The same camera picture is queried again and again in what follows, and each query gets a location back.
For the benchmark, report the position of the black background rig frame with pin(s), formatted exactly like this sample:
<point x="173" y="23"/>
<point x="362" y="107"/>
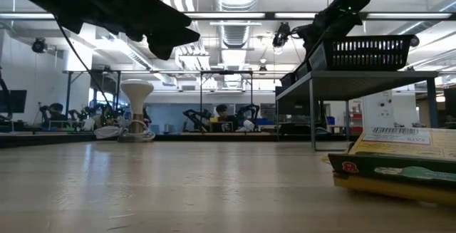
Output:
<point x="92" y="72"/>
<point x="226" y="72"/>

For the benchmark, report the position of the yellow green crayon box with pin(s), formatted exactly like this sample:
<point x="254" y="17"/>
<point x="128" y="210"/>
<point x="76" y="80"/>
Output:
<point x="409" y="169"/>

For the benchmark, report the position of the black overhead camera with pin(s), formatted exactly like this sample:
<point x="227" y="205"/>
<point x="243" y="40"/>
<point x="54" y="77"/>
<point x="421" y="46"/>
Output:
<point x="281" y="33"/>

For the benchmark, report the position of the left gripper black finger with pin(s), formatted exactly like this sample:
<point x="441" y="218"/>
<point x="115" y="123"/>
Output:
<point x="171" y="30"/>
<point x="162" y="49"/>

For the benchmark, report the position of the black round hanging camera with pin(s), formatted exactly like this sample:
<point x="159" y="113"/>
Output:
<point x="39" y="46"/>

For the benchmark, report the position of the blue bin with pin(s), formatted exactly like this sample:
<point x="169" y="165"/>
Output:
<point x="330" y="120"/>
<point x="265" y="121"/>

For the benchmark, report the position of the black aluminium table frame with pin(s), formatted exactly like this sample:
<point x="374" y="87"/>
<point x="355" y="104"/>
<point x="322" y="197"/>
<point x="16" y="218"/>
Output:
<point x="42" y="140"/>

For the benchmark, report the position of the black background robot arm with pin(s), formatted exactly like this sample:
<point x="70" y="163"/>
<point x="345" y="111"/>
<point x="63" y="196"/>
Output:
<point x="249" y="110"/>
<point x="196" y="117"/>

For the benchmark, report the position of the person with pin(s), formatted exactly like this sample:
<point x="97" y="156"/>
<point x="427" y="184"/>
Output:
<point x="56" y="112"/>
<point x="222" y="113"/>

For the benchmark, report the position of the white mushroom lamp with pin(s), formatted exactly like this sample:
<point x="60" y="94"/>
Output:
<point x="137" y="90"/>

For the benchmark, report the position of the grey perforated metal shelf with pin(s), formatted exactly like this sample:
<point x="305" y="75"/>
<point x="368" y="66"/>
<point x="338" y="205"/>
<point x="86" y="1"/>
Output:
<point x="356" y="83"/>

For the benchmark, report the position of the dark background monitor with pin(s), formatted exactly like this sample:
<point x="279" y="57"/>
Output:
<point x="290" y="108"/>
<point x="16" y="101"/>

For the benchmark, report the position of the red shelf unit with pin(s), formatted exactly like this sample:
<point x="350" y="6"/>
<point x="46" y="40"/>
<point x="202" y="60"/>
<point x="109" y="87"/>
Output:
<point x="356" y="122"/>

